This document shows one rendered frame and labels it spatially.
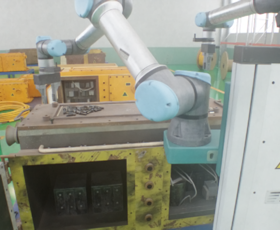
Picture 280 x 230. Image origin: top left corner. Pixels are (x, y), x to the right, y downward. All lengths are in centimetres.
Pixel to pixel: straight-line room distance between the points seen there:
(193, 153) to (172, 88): 25
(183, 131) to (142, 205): 82
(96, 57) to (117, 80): 585
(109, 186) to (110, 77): 251
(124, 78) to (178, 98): 331
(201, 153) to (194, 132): 7
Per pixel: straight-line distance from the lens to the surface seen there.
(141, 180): 142
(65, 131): 136
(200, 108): 78
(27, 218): 158
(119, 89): 397
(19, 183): 146
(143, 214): 156
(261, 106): 70
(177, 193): 163
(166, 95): 63
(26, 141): 142
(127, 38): 76
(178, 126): 80
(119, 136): 136
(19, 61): 1018
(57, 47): 116
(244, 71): 66
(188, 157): 81
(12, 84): 750
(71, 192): 169
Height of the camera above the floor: 180
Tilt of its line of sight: 18 degrees down
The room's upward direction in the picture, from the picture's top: straight up
